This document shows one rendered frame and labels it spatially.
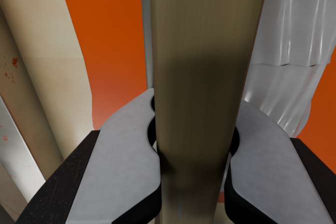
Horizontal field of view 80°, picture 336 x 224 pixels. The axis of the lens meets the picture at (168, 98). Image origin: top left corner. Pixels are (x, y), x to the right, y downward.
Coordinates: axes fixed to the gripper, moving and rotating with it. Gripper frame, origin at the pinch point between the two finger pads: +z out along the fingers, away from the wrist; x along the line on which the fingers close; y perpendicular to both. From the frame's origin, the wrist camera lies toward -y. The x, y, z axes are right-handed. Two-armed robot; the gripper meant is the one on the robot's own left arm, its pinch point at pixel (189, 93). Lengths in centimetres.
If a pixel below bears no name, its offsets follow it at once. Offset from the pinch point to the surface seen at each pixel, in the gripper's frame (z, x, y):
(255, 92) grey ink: 5.0, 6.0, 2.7
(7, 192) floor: 101, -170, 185
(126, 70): 5.3, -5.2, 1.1
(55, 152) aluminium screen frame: 4.6, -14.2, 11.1
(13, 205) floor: 101, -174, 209
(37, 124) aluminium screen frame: 3.9, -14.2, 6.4
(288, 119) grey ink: 5.0, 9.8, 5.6
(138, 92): 5.3, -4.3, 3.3
